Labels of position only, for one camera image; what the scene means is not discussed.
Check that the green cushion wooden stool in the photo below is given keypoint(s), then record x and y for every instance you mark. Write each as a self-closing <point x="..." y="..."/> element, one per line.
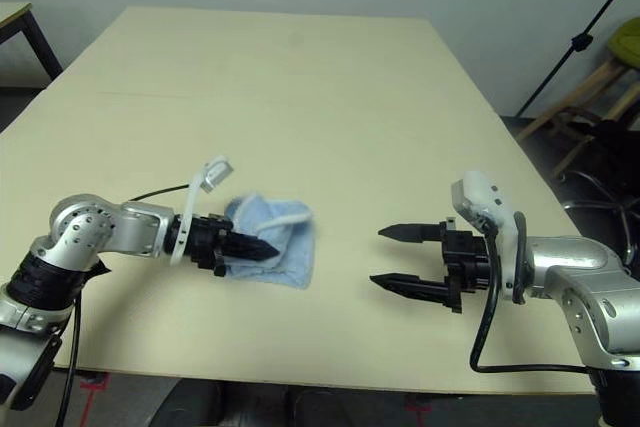
<point x="627" y="42"/>

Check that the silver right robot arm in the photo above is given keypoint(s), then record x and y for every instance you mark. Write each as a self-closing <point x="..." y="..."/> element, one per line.
<point x="585" y="277"/>

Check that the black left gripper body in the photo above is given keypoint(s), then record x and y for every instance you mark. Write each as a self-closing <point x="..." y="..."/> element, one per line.
<point x="200" y="239"/>

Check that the light blue terry towel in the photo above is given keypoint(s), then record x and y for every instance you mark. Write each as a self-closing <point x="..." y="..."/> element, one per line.
<point x="295" y="257"/>

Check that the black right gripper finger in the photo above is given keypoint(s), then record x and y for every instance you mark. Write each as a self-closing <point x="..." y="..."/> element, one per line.
<point x="415" y="288"/>
<point x="415" y="233"/>

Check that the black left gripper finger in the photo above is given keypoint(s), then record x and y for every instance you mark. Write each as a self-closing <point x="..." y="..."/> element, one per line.
<point x="245" y="254"/>
<point x="245" y="242"/>

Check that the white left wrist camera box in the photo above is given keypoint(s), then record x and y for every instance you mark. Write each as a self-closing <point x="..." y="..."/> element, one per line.
<point x="217" y="172"/>

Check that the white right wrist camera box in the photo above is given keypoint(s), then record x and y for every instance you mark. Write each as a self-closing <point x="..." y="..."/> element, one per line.
<point x="482" y="197"/>

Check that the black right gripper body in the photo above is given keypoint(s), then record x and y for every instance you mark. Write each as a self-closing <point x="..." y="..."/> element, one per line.
<point x="467" y="259"/>

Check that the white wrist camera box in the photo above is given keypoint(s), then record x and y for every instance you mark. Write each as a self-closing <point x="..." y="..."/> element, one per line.
<point x="217" y="172"/>
<point x="482" y="197"/>

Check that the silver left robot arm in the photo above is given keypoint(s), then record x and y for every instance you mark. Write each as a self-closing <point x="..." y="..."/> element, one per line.
<point x="100" y="232"/>

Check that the office chair base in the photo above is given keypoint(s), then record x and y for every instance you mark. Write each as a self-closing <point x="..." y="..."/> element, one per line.
<point x="615" y="147"/>

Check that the beige side table black frame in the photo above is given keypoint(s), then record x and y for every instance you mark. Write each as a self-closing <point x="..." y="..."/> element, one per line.
<point x="35" y="32"/>

